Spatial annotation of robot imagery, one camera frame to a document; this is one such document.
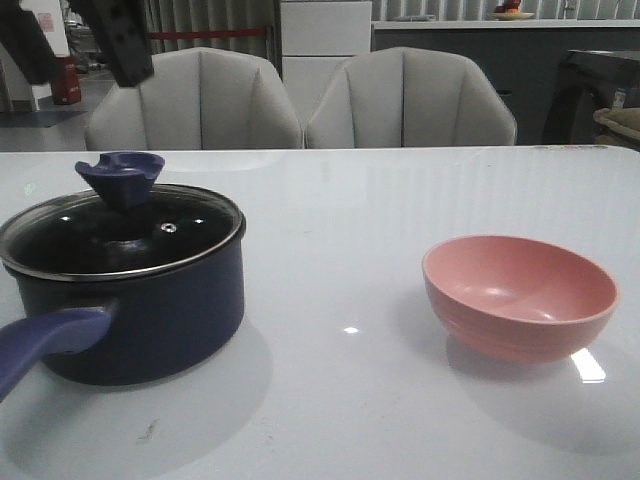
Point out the dark grey counter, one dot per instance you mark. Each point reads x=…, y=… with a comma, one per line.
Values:
x=520, y=58

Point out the fruit plate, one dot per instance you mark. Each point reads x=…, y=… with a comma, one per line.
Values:
x=510, y=11

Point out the white cabinet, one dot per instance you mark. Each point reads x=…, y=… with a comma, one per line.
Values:
x=316, y=36

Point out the pink bowl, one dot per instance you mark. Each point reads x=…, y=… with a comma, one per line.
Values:
x=518, y=299

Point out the beige cushion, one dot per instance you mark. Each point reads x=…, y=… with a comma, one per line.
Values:
x=618, y=127

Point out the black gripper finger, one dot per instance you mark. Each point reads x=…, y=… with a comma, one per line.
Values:
x=24, y=40
x=118, y=28

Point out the red bin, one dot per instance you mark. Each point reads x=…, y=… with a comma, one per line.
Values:
x=65, y=88

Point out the dark side table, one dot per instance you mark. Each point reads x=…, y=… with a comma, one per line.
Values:
x=586, y=82

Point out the grey armchair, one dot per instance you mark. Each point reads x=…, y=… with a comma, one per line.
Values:
x=198, y=99
x=409, y=97

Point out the glass lid blue knob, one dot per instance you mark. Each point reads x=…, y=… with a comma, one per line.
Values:
x=125, y=225

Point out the grey left armchair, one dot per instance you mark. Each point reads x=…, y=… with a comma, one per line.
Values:
x=198, y=99

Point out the grey right armchair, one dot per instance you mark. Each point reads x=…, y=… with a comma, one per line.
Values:
x=409, y=97

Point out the dark blue pot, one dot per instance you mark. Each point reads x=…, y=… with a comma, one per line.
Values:
x=127, y=331

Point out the grey curtain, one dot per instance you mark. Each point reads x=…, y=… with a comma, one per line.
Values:
x=250, y=27

